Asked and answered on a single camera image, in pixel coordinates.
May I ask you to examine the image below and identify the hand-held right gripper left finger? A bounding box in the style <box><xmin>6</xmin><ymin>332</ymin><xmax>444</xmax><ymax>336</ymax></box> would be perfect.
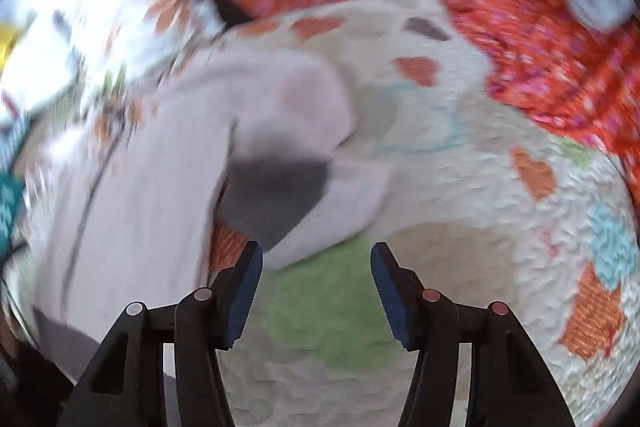
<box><xmin>57</xmin><ymin>241</ymin><xmax>264</xmax><ymax>427</ymax></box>

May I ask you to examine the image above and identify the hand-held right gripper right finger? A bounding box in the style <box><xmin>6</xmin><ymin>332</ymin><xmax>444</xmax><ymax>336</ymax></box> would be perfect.
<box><xmin>370</xmin><ymin>242</ymin><xmax>578</xmax><ymax>427</ymax></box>

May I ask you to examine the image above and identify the pale pink small garment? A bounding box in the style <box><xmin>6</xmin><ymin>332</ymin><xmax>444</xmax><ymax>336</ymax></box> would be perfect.
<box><xmin>27</xmin><ymin>46</ymin><xmax>397</xmax><ymax>390</ymax></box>

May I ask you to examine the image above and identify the heart print quilt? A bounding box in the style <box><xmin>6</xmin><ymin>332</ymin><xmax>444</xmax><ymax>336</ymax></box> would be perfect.
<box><xmin>210</xmin><ymin>0</ymin><xmax>638</xmax><ymax>427</ymax></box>

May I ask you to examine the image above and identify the teal box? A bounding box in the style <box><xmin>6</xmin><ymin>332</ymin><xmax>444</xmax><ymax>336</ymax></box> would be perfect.
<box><xmin>0</xmin><ymin>117</ymin><xmax>27</xmax><ymax>260</ymax></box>

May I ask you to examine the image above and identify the red floral blanket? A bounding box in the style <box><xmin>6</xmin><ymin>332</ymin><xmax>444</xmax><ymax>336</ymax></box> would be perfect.
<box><xmin>440</xmin><ymin>0</ymin><xmax>640</xmax><ymax>175</ymax></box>

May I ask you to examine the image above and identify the white floral pillow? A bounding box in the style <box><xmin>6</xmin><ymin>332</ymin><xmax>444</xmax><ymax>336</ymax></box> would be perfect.
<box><xmin>75</xmin><ymin>0</ymin><xmax>246</xmax><ymax>108</ymax></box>

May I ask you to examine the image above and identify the yellow plastic bag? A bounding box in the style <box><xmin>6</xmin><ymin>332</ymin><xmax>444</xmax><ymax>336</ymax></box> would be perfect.
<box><xmin>0</xmin><ymin>23</ymin><xmax>22</xmax><ymax>65</ymax></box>

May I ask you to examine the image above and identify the white paper bag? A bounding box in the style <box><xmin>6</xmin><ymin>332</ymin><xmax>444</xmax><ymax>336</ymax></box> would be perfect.
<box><xmin>0</xmin><ymin>0</ymin><xmax>93</xmax><ymax>110</ymax></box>

